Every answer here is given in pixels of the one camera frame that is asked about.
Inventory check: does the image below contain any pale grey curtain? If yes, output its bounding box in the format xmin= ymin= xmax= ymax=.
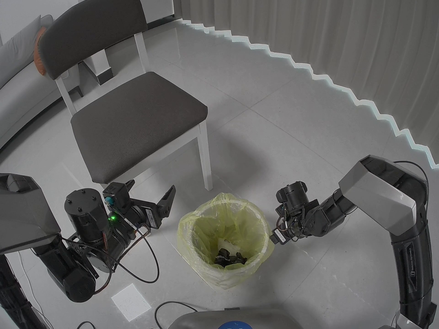
xmin=180 ymin=0 xmax=439 ymax=166

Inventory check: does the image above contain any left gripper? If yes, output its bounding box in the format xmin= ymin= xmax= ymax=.
xmin=111 ymin=179 xmax=177 ymax=250

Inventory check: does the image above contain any white printed wrapper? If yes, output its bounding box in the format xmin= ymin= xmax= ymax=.
xmin=216 ymin=237 xmax=242 ymax=254

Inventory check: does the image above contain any white trash bin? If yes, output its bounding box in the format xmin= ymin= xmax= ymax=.
xmin=187 ymin=202 xmax=270 ymax=289

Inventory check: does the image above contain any black plastic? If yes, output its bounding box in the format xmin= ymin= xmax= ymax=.
xmin=214 ymin=248 xmax=248 ymax=266

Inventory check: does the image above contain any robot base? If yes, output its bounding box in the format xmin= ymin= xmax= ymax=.
xmin=171 ymin=307 xmax=304 ymax=329

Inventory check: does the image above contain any orange cushion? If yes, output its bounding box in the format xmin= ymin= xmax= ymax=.
xmin=34 ymin=27 xmax=47 ymax=76

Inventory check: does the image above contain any yellow plastic bag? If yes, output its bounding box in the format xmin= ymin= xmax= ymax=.
xmin=177 ymin=192 xmax=276 ymax=290

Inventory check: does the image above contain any grey padded white-legged chair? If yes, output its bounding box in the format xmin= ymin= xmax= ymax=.
xmin=38 ymin=0 xmax=214 ymax=190

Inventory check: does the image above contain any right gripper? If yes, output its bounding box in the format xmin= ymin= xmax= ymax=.
xmin=271 ymin=217 xmax=306 ymax=245

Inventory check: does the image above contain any pale grey sofa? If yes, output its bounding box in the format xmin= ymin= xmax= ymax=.
xmin=0 ymin=14 xmax=83 ymax=150

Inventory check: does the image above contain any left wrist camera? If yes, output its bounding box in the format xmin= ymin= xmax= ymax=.
xmin=102 ymin=182 xmax=130 ymax=215

